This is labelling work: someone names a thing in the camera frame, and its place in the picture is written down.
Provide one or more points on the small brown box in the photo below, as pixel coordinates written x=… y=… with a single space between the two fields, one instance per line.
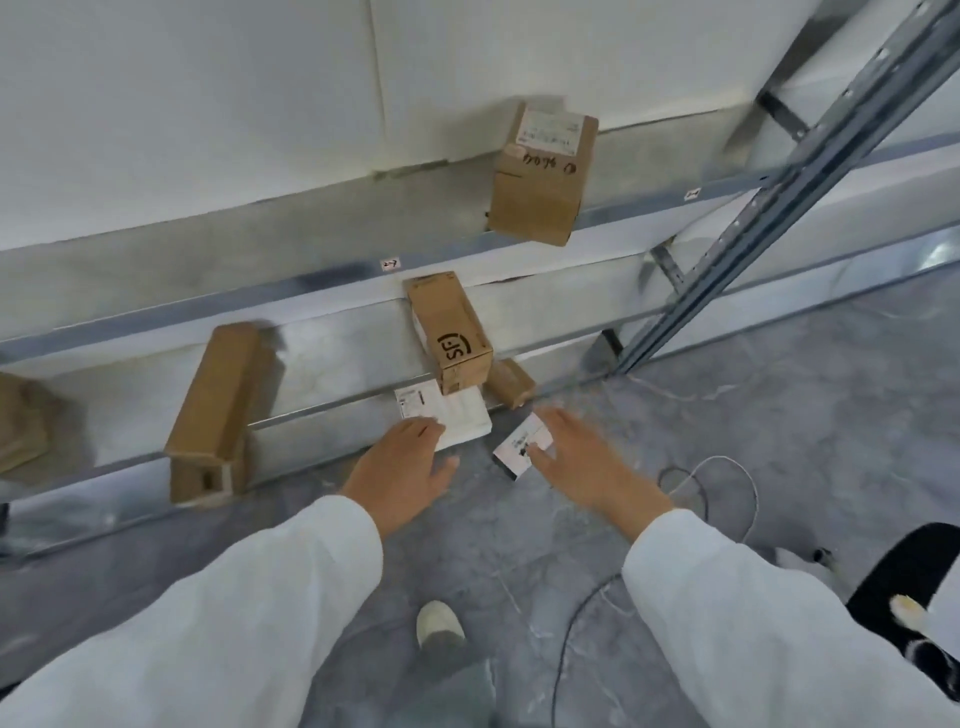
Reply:
x=217 y=390
x=21 y=424
x=511 y=382

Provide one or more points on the person's left leg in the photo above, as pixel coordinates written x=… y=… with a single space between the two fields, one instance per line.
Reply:
x=450 y=690

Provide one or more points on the brown box with white label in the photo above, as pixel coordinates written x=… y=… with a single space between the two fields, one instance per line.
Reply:
x=540 y=187

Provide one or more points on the person's left hand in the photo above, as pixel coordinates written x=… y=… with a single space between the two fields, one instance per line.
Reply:
x=401 y=480

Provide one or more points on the grey metal shelf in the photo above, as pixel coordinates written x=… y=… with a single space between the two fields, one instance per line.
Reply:
x=825 y=247
x=225 y=300

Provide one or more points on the person's right forearm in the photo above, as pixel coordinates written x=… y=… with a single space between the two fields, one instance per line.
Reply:
x=765 y=637

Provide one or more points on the person's right hand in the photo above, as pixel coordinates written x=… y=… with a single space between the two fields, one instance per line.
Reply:
x=592 y=469

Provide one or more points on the person's white left shoe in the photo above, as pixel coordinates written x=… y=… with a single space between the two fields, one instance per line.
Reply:
x=440 y=622

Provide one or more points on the brown box with black logo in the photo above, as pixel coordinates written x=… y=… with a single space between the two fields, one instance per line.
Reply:
x=450 y=330

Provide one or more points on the person's left forearm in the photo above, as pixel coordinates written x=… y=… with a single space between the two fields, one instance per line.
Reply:
x=195 y=630

